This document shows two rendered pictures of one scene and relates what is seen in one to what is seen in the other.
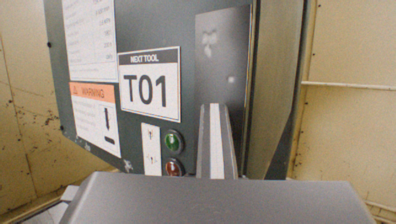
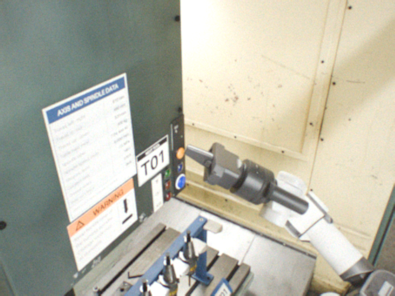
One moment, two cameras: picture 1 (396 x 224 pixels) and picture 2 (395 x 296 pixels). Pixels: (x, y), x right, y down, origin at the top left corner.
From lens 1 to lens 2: 79 cm
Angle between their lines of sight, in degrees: 83
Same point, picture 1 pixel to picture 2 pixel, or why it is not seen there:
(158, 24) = (158, 130)
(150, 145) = (156, 187)
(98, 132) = (115, 226)
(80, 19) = (93, 154)
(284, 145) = not seen: hidden behind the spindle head
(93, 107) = (109, 212)
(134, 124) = (147, 185)
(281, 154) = not seen: hidden behind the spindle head
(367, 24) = not seen: outside the picture
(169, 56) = (164, 141)
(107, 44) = (127, 156)
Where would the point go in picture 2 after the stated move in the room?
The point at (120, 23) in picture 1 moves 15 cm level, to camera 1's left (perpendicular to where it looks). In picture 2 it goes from (137, 139) to (123, 190)
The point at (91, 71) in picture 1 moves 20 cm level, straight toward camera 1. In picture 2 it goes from (108, 186) to (203, 152)
